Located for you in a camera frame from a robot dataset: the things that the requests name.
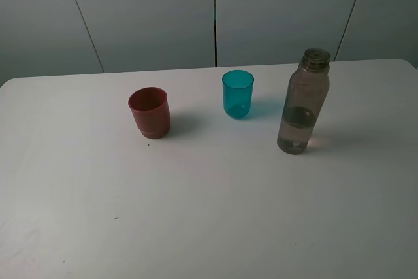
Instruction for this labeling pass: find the smoky translucent water bottle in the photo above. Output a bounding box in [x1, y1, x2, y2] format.
[277, 48, 330, 155]

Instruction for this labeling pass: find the teal translucent plastic cup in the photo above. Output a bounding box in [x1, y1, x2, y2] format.
[222, 69, 254, 119]

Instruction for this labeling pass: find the red plastic cup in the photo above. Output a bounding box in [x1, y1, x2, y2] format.
[128, 87, 170, 139]

